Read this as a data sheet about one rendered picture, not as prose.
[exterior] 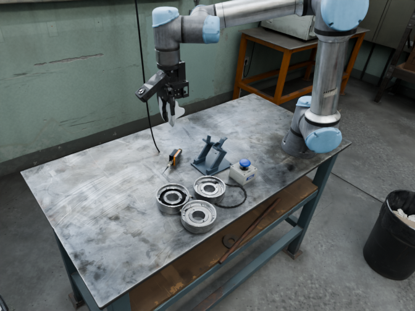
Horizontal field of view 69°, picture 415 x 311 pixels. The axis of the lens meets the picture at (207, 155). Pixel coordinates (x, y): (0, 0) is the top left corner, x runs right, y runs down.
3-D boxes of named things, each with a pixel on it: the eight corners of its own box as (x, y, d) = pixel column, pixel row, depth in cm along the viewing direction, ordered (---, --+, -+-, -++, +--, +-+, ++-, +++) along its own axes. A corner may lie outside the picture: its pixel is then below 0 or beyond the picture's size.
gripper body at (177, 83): (189, 98, 101) (188, 62, 95) (167, 105, 97) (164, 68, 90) (177, 91, 107) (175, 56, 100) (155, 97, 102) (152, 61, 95)
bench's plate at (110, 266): (100, 312, 70) (99, 308, 69) (21, 176, 105) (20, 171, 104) (350, 145, 139) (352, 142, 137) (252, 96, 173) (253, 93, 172)
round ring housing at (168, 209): (159, 218, 92) (159, 209, 90) (153, 195, 100) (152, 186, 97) (192, 212, 95) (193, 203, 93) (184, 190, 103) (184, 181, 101)
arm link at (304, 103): (315, 121, 129) (325, 92, 121) (325, 139, 118) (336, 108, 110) (287, 120, 129) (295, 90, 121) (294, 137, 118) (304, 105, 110)
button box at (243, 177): (242, 186, 107) (244, 176, 104) (228, 176, 111) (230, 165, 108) (257, 178, 112) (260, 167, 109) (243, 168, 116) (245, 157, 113)
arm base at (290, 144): (294, 134, 138) (300, 115, 133) (323, 150, 130) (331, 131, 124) (273, 145, 130) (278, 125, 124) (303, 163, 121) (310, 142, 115)
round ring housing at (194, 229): (220, 216, 95) (222, 207, 92) (206, 240, 87) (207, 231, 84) (190, 205, 98) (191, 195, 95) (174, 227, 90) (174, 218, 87)
